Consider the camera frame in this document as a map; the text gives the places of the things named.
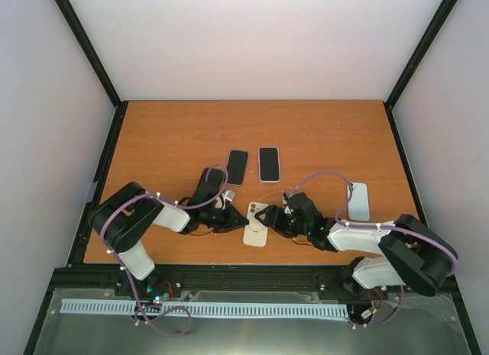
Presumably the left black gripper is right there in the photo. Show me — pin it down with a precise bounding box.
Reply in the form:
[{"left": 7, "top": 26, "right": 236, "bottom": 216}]
[{"left": 201, "top": 204, "right": 250, "bottom": 234}]

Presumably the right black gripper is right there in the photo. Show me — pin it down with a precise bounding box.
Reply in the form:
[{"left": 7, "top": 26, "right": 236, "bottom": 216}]
[{"left": 254, "top": 205, "right": 309, "bottom": 238}]

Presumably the cream white phone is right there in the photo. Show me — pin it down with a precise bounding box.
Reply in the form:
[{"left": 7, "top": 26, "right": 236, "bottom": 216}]
[{"left": 243, "top": 202, "right": 268, "bottom": 247}]

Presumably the black screen phone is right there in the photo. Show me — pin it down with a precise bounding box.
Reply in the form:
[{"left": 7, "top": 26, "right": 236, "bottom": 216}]
[{"left": 259, "top": 147, "right": 280, "bottom": 182}]

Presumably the clear magsafe phone case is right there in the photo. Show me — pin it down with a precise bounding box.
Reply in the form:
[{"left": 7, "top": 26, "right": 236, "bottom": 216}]
[{"left": 225, "top": 149, "right": 251, "bottom": 187}]

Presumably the lilac phone case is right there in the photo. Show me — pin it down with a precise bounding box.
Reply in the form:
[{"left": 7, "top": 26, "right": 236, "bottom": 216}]
[{"left": 257, "top": 146, "right": 283, "bottom": 184}]

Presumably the light blue phone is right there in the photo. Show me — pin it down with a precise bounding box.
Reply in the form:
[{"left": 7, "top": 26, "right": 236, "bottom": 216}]
[{"left": 347, "top": 182, "right": 371, "bottom": 222}]

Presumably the black phone case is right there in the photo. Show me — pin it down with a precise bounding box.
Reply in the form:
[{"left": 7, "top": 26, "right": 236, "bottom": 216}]
[{"left": 199, "top": 168, "right": 225, "bottom": 189}]

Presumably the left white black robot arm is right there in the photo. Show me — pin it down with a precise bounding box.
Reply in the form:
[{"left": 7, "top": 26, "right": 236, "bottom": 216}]
[{"left": 89, "top": 165, "right": 249, "bottom": 296}]

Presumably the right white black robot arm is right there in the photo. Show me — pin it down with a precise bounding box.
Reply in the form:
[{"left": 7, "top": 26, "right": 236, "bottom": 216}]
[{"left": 254, "top": 193, "right": 458, "bottom": 297}]

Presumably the left green controller board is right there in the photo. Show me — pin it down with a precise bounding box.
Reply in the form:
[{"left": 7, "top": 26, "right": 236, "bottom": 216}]
[{"left": 150, "top": 286, "right": 173, "bottom": 304}]

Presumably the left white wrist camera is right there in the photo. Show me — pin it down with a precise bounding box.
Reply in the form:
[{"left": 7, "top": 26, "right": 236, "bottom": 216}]
[{"left": 214, "top": 190, "right": 235, "bottom": 210}]

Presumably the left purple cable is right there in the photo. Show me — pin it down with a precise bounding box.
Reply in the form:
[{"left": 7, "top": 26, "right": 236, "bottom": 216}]
[{"left": 99, "top": 163, "right": 230, "bottom": 337}]

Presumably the black aluminium frame rail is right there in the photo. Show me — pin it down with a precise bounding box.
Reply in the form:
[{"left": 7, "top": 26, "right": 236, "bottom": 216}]
[{"left": 49, "top": 263, "right": 458, "bottom": 299}]

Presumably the light blue cable duct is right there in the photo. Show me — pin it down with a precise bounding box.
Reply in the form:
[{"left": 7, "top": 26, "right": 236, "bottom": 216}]
[{"left": 59, "top": 299, "right": 348, "bottom": 321}]

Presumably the right wired connector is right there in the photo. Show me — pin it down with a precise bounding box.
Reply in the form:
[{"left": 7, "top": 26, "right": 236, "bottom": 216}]
[{"left": 361, "top": 289, "right": 384, "bottom": 323}]

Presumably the right black side rail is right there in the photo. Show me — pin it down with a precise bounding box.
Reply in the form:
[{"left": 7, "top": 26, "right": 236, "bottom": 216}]
[{"left": 383, "top": 102, "right": 428, "bottom": 225}]

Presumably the black side rail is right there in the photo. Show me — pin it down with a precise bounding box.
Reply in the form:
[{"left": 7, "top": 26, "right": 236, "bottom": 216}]
[
  {"left": 66, "top": 101, "right": 129, "bottom": 268},
  {"left": 383, "top": 102, "right": 428, "bottom": 225}
]

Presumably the left black side rail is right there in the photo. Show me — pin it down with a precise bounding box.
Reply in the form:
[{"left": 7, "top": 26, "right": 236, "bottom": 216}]
[{"left": 66, "top": 101, "right": 129, "bottom": 268}]

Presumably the left black frame post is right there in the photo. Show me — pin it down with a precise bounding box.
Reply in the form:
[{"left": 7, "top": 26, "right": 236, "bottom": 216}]
[{"left": 48, "top": 0, "right": 124, "bottom": 108}]

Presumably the black frame post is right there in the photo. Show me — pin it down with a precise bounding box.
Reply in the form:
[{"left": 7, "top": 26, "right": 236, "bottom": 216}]
[
  {"left": 48, "top": 0, "right": 124, "bottom": 108},
  {"left": 384, "top": 0, "right": 465, "bottom": 108}
]

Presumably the right black frame post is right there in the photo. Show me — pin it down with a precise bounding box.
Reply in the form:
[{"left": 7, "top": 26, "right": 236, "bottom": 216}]
[{"left": 384, "top": 0, "right": 465, "bottom": 108}]

